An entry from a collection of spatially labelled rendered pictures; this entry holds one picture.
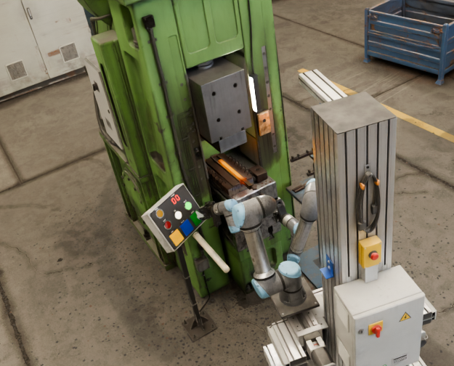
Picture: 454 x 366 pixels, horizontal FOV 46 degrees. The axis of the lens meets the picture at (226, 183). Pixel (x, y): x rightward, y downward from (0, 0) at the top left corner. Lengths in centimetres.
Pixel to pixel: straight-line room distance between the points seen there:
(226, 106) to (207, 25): 49
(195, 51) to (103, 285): 222
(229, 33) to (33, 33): 535
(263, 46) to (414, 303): 184
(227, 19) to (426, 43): 389
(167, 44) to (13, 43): 533
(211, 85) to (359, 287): 146
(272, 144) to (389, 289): 166
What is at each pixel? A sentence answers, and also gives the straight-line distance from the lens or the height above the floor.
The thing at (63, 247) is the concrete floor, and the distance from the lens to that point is 518.
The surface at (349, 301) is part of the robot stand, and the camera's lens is 249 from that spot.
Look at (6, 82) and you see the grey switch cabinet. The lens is 846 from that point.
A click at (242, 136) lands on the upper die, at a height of 132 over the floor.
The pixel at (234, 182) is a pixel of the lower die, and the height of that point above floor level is 99.
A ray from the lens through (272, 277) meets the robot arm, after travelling 285.
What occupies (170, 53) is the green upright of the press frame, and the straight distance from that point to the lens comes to 321.
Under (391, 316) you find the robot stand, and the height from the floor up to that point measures 116.
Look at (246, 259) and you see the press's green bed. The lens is 398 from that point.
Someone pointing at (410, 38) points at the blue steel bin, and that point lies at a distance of 699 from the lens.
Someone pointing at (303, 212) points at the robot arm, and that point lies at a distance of 294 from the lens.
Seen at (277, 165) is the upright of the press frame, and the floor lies 87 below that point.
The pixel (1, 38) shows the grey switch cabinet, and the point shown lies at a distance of 830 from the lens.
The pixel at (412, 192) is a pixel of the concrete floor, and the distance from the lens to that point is 510.
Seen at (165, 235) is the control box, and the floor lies 106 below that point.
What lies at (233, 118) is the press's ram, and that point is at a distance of 339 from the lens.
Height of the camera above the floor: 310
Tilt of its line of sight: 35 degrees down
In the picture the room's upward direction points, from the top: 10 degrees counter-clockwise
